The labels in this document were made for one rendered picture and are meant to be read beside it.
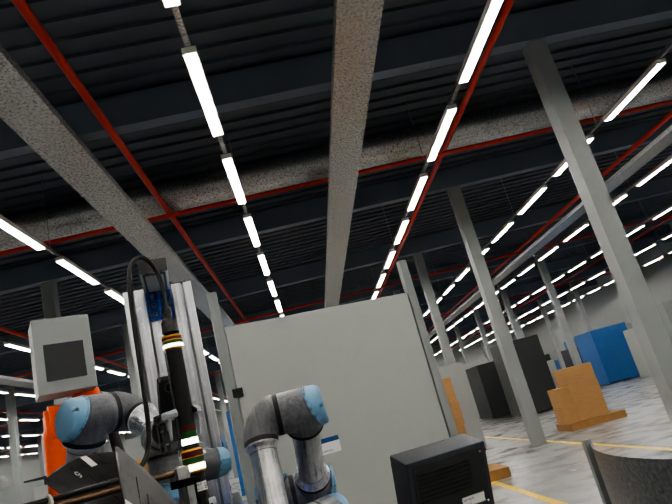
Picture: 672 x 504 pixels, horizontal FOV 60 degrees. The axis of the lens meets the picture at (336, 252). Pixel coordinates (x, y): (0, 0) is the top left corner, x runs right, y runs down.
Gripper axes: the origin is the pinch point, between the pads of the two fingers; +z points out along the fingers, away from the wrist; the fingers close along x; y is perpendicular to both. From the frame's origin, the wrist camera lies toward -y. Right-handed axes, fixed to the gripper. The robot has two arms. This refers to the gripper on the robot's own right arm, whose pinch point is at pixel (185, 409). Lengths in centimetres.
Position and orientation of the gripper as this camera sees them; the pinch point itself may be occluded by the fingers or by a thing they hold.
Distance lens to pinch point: 128.2
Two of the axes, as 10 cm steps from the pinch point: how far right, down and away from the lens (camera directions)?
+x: -8.6, 0.9, -5.1
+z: 4.4, -3.7, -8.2
